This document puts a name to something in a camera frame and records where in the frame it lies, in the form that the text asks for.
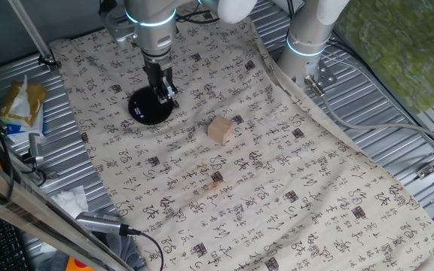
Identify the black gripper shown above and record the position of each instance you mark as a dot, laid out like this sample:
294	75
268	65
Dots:
157	67

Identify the wooden block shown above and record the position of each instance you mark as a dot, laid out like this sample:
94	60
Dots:
220	130

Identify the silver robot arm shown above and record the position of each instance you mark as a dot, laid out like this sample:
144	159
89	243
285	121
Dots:
156	34

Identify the black round digital scale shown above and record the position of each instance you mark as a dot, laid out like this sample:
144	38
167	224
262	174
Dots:
145	113

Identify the beige calligraphy print cloth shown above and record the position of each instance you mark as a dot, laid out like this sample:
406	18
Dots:
239	195

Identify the yellow tissue pack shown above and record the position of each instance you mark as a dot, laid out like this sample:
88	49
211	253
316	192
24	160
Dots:
23	103

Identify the crumpled white tissue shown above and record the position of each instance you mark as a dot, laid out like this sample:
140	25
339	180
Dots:
70	201

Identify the orange emergency stop box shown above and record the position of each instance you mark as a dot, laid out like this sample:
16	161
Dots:
75	265

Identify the green mossy mat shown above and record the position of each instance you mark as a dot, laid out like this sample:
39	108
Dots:
401	49

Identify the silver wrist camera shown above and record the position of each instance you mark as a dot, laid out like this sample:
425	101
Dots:
115	28

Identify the silver camera on stand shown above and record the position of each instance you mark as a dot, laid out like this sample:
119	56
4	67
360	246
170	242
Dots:
35	145

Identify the slanted aluminium post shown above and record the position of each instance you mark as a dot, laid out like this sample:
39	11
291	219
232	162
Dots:
32	32

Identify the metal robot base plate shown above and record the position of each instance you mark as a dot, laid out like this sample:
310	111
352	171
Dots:
326	77

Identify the aluminium frame bar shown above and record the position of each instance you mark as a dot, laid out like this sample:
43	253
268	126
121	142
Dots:
32	214

